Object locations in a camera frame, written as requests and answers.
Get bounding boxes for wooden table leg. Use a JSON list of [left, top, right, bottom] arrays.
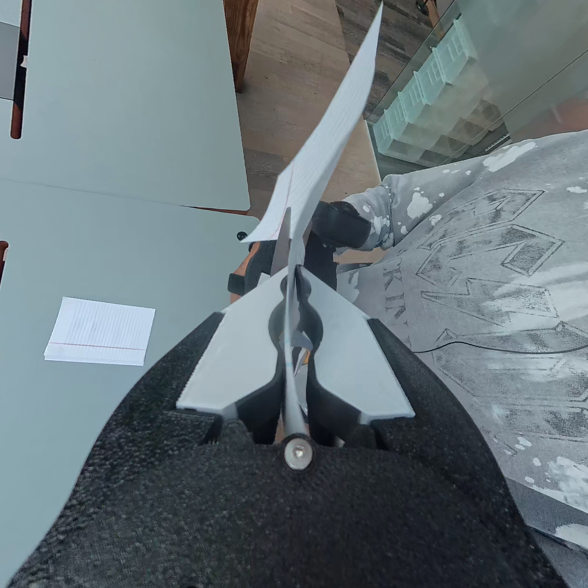
[[224, 0, 259, 93]]

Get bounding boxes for person's right hand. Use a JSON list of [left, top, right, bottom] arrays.
[[234, 242, 260, 277]]

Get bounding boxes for thin black cable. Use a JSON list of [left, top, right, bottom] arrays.
[[413, 341, 588, 355]]

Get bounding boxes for glass railing panel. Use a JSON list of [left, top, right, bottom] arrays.
[[367, 0, 588, 166]]

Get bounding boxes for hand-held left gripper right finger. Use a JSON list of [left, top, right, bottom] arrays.
[[295, 265, 417, 437]]

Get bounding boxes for flat desk cable lid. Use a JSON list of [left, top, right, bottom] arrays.
[[0, 21, 20, 101]]

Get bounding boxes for stack of lined paper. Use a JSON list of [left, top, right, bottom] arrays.
[[43, 296, 157, 367]]

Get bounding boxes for lined paper sheet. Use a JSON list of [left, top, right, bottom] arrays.
[[240, 1, 384, 435]]

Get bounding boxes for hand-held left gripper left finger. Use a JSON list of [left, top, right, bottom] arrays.
[[176, 266, 296, 437]]

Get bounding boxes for grey orange scissors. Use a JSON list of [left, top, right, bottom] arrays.
[[270, 207, 319, 379]]

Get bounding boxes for person's grey hooded sweatshirt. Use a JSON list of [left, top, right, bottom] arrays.
[[337, 133, 588, 520]]

